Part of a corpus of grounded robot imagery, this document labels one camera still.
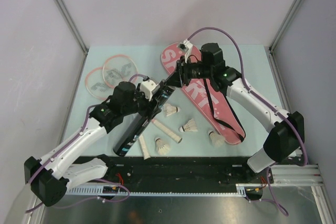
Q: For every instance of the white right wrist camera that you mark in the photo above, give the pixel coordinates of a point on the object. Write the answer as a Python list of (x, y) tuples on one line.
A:
[(186, 48)]

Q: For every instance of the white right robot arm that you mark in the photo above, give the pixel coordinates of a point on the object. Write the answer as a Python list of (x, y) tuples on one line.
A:
[(285, 130)]

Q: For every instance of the right aluminium frame post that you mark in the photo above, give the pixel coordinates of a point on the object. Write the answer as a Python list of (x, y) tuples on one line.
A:
[(290, 15)]

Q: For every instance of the left aluminium frame post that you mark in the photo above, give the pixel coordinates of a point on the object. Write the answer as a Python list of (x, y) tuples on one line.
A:
[(61, 5)]

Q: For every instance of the grey slotted cable duct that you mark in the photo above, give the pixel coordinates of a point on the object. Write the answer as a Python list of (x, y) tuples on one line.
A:
[(102, 190)]

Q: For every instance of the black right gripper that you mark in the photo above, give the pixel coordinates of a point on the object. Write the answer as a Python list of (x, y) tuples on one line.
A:
[(182, 71)]

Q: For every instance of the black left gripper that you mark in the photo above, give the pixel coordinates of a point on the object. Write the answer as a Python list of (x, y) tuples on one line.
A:
[(148, 112)]

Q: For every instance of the aluminium frame post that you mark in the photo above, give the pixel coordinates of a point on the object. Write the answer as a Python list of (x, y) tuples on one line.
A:
[(61, 5), (290, 15)]

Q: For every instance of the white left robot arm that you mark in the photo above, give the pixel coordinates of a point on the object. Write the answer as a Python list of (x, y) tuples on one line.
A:
[(51, 176)]

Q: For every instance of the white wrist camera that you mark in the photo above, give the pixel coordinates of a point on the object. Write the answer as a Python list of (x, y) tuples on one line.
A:
[(186, 48), (149, 88)]

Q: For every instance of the black shuttlecock tube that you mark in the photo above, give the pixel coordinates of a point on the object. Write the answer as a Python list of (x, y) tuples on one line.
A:
[(139, 124)]

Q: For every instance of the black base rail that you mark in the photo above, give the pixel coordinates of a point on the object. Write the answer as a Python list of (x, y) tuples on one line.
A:
[(186, 174)]

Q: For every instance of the white shuttlecock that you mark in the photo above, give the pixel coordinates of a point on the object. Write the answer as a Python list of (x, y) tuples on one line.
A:
[(162, 147), (190, 126), (169, 109), (216, 139)]

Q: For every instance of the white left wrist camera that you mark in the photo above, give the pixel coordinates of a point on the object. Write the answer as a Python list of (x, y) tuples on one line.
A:
[(149, 88)]

